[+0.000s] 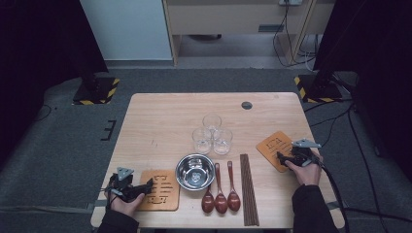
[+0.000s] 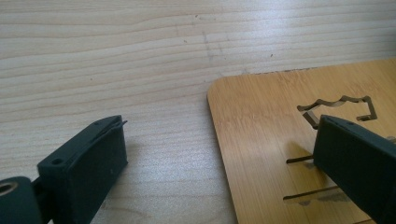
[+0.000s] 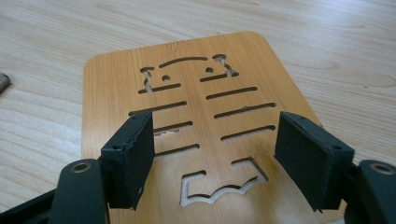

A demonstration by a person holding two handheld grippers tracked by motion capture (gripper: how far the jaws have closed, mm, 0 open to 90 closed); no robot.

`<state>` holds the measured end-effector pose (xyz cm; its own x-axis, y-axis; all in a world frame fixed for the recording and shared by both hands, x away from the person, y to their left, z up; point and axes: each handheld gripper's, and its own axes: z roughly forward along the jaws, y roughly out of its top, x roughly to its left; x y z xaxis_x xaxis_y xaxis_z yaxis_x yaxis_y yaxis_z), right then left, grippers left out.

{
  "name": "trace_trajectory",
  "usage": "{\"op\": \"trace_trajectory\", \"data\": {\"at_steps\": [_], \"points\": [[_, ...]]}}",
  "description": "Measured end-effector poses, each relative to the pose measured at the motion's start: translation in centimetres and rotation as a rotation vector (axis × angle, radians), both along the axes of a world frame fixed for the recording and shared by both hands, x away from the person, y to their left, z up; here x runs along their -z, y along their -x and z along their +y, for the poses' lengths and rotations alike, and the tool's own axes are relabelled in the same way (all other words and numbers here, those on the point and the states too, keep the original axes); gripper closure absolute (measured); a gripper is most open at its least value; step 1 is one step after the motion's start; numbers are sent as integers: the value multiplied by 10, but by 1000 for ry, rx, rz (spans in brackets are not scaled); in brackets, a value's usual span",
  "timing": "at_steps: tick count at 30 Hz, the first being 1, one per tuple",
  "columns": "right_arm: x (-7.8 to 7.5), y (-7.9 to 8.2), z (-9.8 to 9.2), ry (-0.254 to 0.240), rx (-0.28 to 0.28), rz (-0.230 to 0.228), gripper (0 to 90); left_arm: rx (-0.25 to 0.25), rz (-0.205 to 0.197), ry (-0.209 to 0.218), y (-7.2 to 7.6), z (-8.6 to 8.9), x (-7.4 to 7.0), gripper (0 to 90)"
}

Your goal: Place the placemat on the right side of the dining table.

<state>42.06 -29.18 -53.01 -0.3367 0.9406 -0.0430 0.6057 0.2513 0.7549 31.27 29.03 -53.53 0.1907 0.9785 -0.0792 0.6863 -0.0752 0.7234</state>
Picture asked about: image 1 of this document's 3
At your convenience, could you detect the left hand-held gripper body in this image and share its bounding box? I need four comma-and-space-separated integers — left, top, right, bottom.
108, 166, 135, 199

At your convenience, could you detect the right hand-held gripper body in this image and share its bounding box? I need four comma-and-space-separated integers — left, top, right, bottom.
291, 138, 323, 168

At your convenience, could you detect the square wooden trivet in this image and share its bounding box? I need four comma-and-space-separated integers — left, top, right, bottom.
256, 130, 297, 174
137, 169, 181, 212

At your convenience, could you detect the stainless steel bowl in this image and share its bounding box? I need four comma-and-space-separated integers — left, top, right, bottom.
175, 152, 217, 191

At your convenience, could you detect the dark red wooden spoon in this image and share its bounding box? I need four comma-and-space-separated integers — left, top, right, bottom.
226, 160, 242, 213
213, 162, 228, 215
201, 183, 216, 214

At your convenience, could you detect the person's left hand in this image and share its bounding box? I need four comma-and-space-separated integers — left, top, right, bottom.
105, 191, 146, 218

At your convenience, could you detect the person's right hand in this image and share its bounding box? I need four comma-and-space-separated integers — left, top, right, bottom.
285, 152, 325, 186

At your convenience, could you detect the bundle of dark wooden chopsticks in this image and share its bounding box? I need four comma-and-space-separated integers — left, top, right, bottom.
239, 153, 260, 227

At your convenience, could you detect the clear drinking glass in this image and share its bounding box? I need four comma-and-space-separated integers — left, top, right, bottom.
202, 114, 223, 134
191, 126, 213, 155
212, 127, 234, 155

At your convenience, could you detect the black stand base striped edge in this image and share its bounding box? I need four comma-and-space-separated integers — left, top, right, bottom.
72, 66, 120, 106
293, 73, 344, 104

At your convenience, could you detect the black curtain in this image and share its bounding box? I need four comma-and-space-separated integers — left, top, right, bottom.
0, 0, 109, 164
312, 0, 412, 183

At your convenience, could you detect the dark object under desk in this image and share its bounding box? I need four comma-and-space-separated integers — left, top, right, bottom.
189, 33, 223, 42

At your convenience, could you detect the beige wooden desk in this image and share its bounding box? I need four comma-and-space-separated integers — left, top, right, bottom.
162, 0, 336, 67

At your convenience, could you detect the white cabinet panel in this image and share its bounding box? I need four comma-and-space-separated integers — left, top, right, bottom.
79, 0, 173, 61

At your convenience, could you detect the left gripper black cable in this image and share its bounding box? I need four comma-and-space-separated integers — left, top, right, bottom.
104, 185, 115, 209

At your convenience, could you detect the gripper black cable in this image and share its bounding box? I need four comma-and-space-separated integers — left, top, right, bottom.
319, 160, 352, 233
104, 185, 115, 209

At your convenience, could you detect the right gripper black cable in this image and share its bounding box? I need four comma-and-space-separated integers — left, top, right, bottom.
319, 160, 352, 233

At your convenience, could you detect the long black floor cable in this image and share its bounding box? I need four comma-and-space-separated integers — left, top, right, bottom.
347, 108, 390, 233

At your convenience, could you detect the thin black floor cable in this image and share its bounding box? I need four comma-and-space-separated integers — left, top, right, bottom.
32, 104, 53, 122

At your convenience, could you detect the black hanging cable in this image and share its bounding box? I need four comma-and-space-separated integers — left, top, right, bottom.
272, 3, 317, 68

